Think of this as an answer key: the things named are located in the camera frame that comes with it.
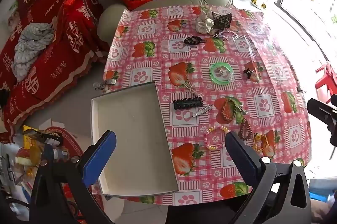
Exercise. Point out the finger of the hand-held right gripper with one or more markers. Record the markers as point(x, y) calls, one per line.
point(317, 107)
point(333, 134)

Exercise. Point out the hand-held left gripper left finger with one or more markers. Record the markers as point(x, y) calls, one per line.
point(100, 158)

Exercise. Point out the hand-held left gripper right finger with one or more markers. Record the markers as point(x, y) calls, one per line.
point(242, 158)

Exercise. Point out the white shallow cardboard tray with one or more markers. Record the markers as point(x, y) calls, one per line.
point(131, 134)

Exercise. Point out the small black claw clip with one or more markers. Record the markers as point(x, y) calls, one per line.
point(248, 72)

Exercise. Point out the green bangle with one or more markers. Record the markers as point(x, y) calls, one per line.
point(213, 67)
point(214, 79)

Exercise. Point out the metal table clamp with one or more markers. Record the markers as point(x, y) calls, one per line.
point(300, 90)
point(106, 82)

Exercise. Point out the red plastic stool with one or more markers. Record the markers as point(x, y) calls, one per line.
point(325, 79)

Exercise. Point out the red patterned round mat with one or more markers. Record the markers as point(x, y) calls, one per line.
point(65, 134)

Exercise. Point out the strawberry printed pink tablecloth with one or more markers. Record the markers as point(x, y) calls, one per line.
point(273, 113)

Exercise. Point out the silver hair clip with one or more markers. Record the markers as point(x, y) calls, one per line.
point(201, 111)

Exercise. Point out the yellow box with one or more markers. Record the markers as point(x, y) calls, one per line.
point(27, 134)

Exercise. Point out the black snap hair clip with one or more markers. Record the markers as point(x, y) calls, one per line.
point(188, 103)

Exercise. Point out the red covered sofa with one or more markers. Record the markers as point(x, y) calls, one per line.
point(60, 63)

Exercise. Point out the leopard print scrunchie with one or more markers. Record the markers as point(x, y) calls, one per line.
point(221, 20)

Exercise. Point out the grey knitted blanket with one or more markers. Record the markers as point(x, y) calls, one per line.
point(31, 45)

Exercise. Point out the white fabric scrunchie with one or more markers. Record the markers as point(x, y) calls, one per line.
point(204, 23)

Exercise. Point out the red pillow white lettering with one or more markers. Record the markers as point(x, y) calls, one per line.
point(52, 7)

